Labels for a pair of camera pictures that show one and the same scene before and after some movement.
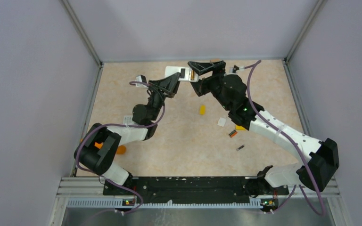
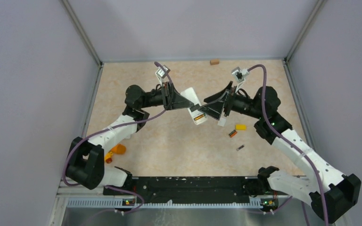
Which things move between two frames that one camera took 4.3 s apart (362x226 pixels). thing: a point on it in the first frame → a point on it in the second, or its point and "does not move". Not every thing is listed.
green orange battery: (233, 133) does not move
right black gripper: (201, 87) → (215, 104)
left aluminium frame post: (81, 31) does not move
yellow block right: (240, 128) does not move
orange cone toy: (121, 149) does not move
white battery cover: (221, 122) does not move
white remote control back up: (186, 74) → (198, 117)
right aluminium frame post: (319, 6) does not move
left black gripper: (170, 84) → (167, 93)
